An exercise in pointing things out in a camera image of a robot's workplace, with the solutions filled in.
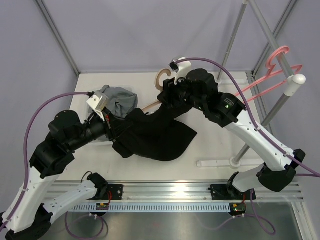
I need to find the white slotted cable duct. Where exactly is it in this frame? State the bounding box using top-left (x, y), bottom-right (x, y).
top-left (69, 202), bottom-right (231, 213)

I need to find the black shirt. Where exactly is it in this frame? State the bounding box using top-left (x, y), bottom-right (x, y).
top-left (112, 104), bottom-right (198, 162)

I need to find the silver clothes rack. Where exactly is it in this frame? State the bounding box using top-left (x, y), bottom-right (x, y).
top-left (196, 0), bottom-right (307, 168)

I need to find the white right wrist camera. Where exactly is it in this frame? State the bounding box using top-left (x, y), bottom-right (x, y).
top-left (169, 57), bottom-right (192, 85)

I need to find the pink plastic hanger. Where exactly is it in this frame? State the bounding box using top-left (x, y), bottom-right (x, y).
top-left (241, 45), bottom-right (290, 103)

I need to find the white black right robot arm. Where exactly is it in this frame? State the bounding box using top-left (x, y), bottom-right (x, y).
top-left (157, 68), bottom-right (306, 200)

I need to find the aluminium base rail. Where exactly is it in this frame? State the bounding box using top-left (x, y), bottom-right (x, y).
top-left (44, 181), bottom-right (303, 203)

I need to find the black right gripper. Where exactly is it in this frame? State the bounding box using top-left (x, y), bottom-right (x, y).
top-left (157, 71), bottom-right (206, 112)

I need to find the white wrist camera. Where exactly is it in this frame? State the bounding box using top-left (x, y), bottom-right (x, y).
top-left (169, 57), bottom-right (192, 85)
top-left (86, 90), bottom-right (109, 122)

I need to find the white plastic basket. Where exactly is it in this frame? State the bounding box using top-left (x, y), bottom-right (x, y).
top-left (86, 86), bottom-right (137, 146)

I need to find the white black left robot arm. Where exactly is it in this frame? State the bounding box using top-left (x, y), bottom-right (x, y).
top-left (0, 110), bottom-right (122, 240)

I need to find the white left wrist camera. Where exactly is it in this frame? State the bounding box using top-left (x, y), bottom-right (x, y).
top-left (86, 90), bottom-right (109, 122)

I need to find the grey shirt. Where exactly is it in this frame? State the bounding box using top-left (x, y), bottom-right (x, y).
top-left (99, 85), bottom-right (138, 119)

